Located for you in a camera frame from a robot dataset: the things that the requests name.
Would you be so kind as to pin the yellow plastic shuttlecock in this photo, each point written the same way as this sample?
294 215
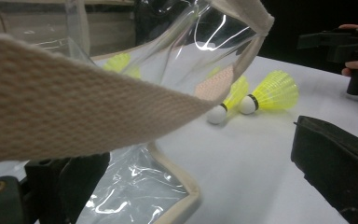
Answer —
118 62
276 90
234 93

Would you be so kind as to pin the clear plastic bag beige trim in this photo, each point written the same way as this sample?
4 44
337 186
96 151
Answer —
74 109

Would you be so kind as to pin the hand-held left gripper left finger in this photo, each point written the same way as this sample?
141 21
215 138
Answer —
74 180

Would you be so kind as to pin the white table cover sheet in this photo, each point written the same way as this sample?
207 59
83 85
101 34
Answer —
245 171

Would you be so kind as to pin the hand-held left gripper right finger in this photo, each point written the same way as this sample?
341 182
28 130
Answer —
338 168

